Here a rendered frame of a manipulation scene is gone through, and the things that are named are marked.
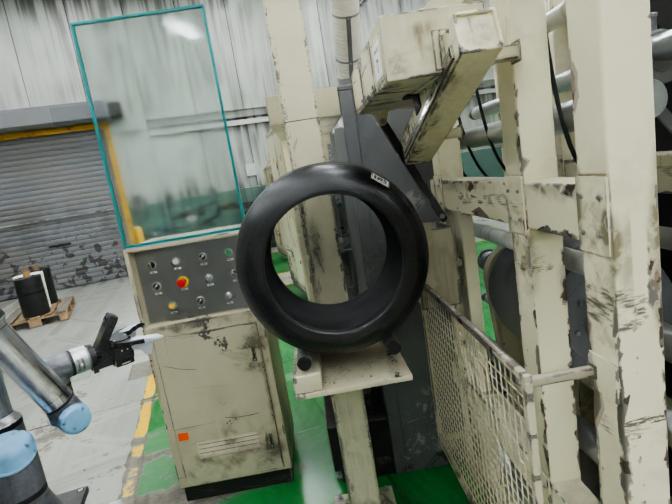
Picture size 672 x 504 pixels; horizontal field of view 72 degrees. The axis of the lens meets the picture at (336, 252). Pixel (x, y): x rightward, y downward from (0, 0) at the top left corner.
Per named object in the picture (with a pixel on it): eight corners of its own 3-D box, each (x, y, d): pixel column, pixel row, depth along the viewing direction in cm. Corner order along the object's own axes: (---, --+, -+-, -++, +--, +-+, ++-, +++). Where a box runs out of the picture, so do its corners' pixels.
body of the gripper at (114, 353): (128, 353, 149) (87, 368, 141) (123, 328, 146) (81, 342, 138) (137, 360, 143) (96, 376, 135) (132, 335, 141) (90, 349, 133)
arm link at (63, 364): (29, 390, 130) (21, 362, 129) (72, 374, 137) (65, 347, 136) (35, 397, 125) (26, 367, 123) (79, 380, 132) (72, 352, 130)
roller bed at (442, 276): (410, 297, 193) (401, 226, 188) (445, 291, 194) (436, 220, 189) (422, 310, 174) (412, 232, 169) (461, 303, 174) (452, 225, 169)
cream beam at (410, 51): (355, 116, 166) (349, 74, 164) (424, 106, 167) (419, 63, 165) (384, 83, 106) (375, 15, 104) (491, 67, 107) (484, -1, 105)
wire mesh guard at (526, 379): (438, 440, 194) (416, 279, 182) (442, 440, 194) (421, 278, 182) (551, 664, 105) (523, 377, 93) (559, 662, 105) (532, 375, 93)
